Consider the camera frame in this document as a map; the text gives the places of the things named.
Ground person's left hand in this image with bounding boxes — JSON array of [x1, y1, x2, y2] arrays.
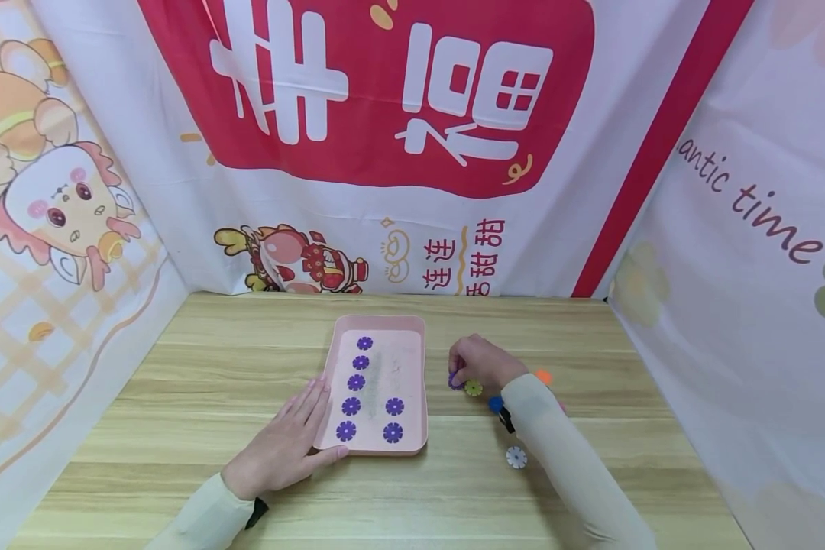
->
[[220, 375, 351, 503]]

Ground person's right hand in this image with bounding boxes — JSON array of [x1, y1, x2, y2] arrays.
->
[[447, 333, 529, 395]]

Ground pink plastic tray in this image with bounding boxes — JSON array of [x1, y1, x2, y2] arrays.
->
[[313, 314, 430, 458]]

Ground person's left forearm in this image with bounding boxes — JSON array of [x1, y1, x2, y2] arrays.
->
[[147, 471, 257, 550]]

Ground person's right forearm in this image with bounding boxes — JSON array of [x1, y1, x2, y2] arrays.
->
[[500, 372, 658, 550]]

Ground rows of purple flower discs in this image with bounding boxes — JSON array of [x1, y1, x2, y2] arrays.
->
[[336, 335, 406, 445]]

